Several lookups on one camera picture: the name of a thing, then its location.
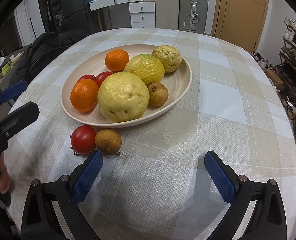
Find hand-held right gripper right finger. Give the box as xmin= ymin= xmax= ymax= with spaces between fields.
xmin=204 ymin=150 xmax=287 ymax=240

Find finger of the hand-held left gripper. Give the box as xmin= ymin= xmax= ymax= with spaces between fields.
xmin=0 ymin=102 xmax=40 ymax=140
xmin=0 ymin=80 xmax=28 ymax=115

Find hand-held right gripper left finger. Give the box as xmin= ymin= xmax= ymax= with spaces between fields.
xmin=21 ymin=150 xmax=104 ymax=240

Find red tomato with calyx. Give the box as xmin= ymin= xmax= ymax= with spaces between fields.
xmin=71 ymin=125 xmax=97 ymax=155

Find brown longan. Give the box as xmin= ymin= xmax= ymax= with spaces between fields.
xmin=148 ymin=82 xmax=169 ymax=107
xmin=95 ymin=129 xmax=122 ymax=155

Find orange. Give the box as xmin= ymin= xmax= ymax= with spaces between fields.
xmin=70 ymin=79 xmax=100 ymax=112
xmin=105 ymin=49 xmax=130 ymax=72

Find beige oval plate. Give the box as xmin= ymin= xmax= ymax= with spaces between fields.
xmin=61 ymin=44 xmax=193 ymax=128

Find small yellow guava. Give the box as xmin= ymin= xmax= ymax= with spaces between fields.
xmin=152 ymin=45 xmax=182 ymax=73

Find person's left hand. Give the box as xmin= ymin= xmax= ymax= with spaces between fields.
xmin=0 ymin=152 xmax=12 ymax=194

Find green mug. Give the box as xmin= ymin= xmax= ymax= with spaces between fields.
xmin=1 ymin=61 xmax=12 ymax=76

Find black jacket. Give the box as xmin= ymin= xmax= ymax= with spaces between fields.
xmin=14 ymin=29 xmax=91 ymax=90

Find large yellow guava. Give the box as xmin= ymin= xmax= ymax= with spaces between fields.
xmin=97 ymin=71 xmax=150 ymax=122

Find dark refrigerator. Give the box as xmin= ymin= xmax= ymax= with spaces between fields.
xmin=58 ymin=0 xmax=91 ymax=34

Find wooden shoe rack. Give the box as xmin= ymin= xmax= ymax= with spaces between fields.
xmin=276 ymin=17 xmax=296 ymax=110

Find green yellow guava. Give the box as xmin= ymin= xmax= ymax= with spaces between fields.
xmin=124 ymin=54 xmax=165 ymax=87

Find scattered loose shoes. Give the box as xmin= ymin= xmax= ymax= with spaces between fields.
xmin=252 ymin=51 xmax=274 ymax=70

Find white drawer cabinet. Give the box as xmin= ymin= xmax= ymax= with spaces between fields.
xmin=89 ymin=0 xmax=156 ymax=29

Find wooden door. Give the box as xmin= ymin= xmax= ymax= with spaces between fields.
xmin=211 ymin=0 xmax=269 ymax=53

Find silver hard suitcase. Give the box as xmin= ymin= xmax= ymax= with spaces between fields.
xmin=178 ymin=0 xmax=209 ymax=33

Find beige hard suitcase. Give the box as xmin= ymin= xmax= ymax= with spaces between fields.
xmin=154 ymin=0 xmax=181 ymax=30

